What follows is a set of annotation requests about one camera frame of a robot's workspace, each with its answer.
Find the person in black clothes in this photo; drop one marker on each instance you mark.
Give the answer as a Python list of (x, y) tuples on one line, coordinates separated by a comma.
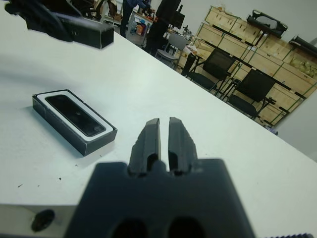
[(168, 10)]

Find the black carrying case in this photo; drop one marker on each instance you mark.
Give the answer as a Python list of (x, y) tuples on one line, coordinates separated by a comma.
[(267, 27), (304, 43)]

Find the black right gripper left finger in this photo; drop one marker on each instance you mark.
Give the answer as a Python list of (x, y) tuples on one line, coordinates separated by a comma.
[(148, 146)]

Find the black printed box lid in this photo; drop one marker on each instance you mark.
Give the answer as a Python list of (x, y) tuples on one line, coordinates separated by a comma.
[(94, 37)]

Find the grey plastic chair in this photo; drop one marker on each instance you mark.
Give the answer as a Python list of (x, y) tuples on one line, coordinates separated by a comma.
[(177, 41)]

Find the black phone-like camera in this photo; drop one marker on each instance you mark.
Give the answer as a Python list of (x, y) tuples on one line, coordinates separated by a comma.
[(74, 115)]

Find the wooden shipping crate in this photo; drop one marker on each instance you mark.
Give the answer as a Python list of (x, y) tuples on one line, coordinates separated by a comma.
[(234, 43), (272, 43), (284, 99), (241, 27), (210, 32), (292, 74), (220, 16)]

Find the person in blue jacket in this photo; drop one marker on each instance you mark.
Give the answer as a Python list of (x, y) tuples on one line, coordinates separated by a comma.
[(133, 5)]

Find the black computer monitor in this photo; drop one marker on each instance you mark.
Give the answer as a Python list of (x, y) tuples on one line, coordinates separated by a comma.
[(179, 17)]

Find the black mesh chair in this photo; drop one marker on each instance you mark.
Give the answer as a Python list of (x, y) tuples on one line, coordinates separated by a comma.
[(257, 83), (220, 60)]

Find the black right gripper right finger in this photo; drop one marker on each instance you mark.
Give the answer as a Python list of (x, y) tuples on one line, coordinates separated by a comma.
[(180, 146)]

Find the black office swivel chair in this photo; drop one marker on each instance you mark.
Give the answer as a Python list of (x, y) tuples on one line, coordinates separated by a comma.
[(86, 7)]

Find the orange bag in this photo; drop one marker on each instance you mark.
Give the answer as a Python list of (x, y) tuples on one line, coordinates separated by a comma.
[(140, 29)]

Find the black box base white insert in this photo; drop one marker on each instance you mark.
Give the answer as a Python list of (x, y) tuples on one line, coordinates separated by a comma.
[(55, 122)]

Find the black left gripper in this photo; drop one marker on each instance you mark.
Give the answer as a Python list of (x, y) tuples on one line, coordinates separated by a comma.
[(44, 17)]

